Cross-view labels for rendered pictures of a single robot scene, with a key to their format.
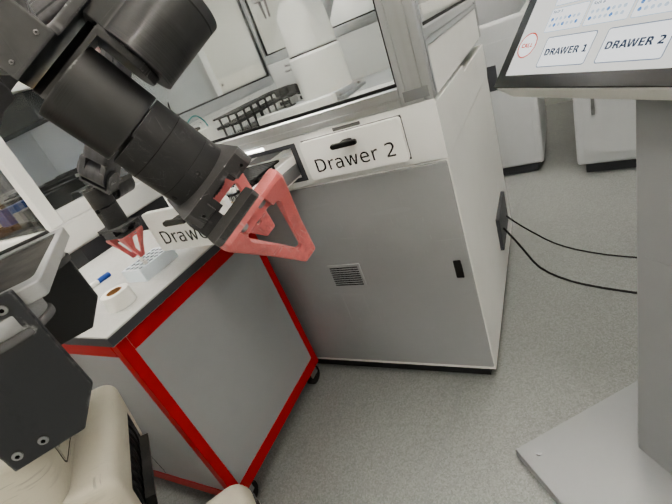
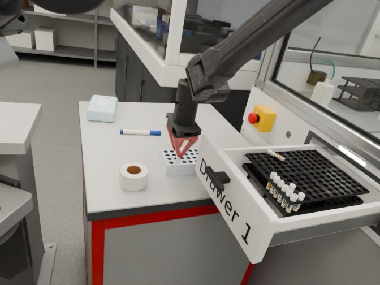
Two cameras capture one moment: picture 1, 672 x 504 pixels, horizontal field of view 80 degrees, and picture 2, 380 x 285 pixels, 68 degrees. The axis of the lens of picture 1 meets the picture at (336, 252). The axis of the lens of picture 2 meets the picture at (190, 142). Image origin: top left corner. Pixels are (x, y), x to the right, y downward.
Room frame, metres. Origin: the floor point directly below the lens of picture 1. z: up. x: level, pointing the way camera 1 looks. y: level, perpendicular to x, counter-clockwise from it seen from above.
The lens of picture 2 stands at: (0.50, 0.14, 1.23)
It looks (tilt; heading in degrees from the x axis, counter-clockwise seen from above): 29 degrees down; 30
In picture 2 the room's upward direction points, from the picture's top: 11 degrees clockwise
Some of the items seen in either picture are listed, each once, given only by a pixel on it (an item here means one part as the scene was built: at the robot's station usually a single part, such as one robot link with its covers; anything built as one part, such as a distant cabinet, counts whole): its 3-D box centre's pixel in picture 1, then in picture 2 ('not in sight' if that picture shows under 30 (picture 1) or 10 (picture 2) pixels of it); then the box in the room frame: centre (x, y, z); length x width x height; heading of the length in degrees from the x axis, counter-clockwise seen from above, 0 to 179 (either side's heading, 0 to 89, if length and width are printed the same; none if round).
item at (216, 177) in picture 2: (178, 219); (219, 177); (0.94, 0.31, 0.91); 0.07 x 0.04 x 0.01; 56
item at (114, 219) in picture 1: (113, 218); (184, 115); (1.05, 0.50, 0.94); 0.10 x 0.07 x 0.07; 56
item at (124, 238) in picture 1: (130, 241); (180, 139); (1.05, 0.49, 0.87); 0.07 x 0.07 x 0.09; 56
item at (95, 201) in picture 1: (101, 195); (190, 91); (1.06, 0.49, 1.00); 0.07 x 0.06 x 0.07; 154
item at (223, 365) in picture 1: (185, 357); (158, 218); (1.21, 0.63, 0.38); 0.62 x 0.58 x 0.76; 56
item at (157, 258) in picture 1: (150, 263); (183, 161); (1.10, 0.50, 0.78); 0.12 x 0.08 x 0.04; 146
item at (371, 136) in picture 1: (352, 150); not in sight; (1.05, -0.14, 0.87); 0.29 x 0.02 x 0.11; 56
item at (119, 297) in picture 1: (118, 297); (133, 176); (0.94, 0.54, 0.78); 0.07 x 0.07 x 0.04
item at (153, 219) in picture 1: (192, 225); (227, 189); (0.96, 0.30, 0.87); 0.29 x 0.02 x 0.11; 56
